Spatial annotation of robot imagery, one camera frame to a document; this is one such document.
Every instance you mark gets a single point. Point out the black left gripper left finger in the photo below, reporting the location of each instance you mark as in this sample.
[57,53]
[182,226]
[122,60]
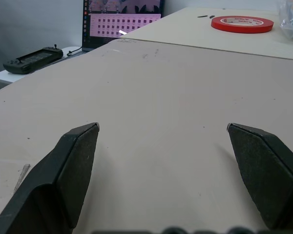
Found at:
[63,175]

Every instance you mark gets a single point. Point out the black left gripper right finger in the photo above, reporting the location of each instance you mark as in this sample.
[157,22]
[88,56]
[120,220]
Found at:
[266,175]

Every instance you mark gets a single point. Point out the small white side table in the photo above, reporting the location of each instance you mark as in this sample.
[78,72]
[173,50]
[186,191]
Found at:
[19,73]

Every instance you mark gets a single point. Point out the black handheld remote controller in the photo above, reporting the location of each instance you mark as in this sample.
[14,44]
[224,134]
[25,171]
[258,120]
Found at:
[33,59]

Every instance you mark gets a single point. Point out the red adhesive tape roll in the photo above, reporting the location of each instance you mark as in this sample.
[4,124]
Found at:
[242,23]

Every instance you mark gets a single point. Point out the clear plastic bag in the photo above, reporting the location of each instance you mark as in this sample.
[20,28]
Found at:
[291,18]

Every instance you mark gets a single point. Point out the open laptop computer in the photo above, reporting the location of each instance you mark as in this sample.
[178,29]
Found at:
[117,22]

